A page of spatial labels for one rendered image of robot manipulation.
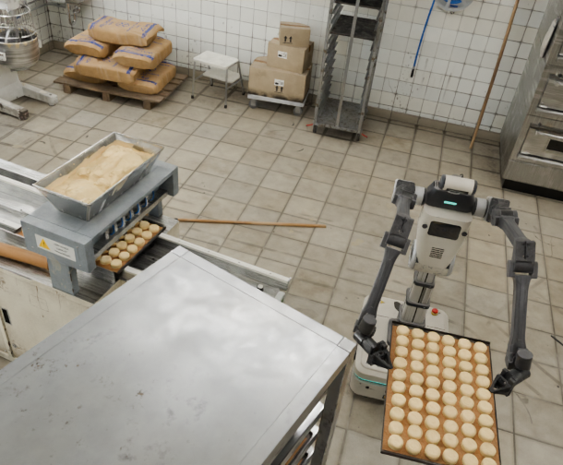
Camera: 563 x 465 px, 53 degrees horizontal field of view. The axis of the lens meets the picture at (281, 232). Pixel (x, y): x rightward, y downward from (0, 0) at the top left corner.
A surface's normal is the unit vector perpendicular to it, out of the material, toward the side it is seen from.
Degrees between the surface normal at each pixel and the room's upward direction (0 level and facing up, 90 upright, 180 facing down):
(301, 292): 0
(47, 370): 0
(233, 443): 0
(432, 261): 90
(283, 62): 93
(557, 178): 92
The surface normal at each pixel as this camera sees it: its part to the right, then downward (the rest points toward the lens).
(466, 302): 0.09, -0.79
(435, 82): -0.29, 0.56
